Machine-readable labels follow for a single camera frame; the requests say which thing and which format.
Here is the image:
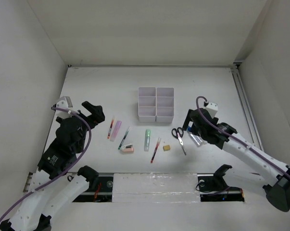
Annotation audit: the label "black handled scissors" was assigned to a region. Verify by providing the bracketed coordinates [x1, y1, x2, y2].
[171, 127, 187, 155]

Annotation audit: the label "purple highlighter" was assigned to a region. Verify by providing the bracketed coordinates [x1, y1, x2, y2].
[110, 120, 122, 141]

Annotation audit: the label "green highlighter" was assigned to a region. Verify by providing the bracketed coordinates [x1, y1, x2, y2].
[144, 129, 151, 152]

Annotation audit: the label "blue cap spray bottle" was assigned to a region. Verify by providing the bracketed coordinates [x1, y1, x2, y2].
[187, 127, 203, 147]

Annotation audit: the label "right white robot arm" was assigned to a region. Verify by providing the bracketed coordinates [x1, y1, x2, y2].
[182, 108, 290, 212]

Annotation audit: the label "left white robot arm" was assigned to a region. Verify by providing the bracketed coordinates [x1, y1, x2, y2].
[0, 101, 105, 231]

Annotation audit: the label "orange ink pen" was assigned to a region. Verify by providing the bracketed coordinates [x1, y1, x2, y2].
[107, 116, 116, 139]

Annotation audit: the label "right white divided organizer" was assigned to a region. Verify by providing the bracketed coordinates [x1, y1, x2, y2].
[156, 87, 174, 124]

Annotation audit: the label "white divided organizer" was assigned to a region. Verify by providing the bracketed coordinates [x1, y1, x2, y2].
[156, 87, 174, 124]
[138, 87, 156, 123]

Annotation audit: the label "green ink pen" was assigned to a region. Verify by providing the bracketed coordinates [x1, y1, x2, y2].
[118, 127, 131, 150]

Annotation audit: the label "yellow eraser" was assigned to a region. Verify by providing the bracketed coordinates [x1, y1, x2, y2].
[163, 145, 171, 151]

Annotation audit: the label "red ink pen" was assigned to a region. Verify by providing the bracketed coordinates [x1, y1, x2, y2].
[150, 137, 161, 164]

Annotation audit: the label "pink mini stapler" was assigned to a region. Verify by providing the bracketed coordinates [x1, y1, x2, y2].
[120, 144, 134, 154]

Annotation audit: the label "left white divided organizer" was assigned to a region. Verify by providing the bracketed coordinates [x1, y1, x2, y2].
[138, 87, 156, 123]

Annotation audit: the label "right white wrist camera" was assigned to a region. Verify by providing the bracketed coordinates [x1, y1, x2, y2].
[204, 101, 218, 118]

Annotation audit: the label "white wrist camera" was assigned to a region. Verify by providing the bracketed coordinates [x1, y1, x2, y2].
[204, 101, 218, 118]
[54, 96, 73, 118]

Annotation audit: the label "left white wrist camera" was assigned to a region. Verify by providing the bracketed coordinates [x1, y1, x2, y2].
[54, 96, 73, 118]

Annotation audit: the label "aluminium side rail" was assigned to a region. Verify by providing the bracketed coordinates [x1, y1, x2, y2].
[231, 63, 264, 151]

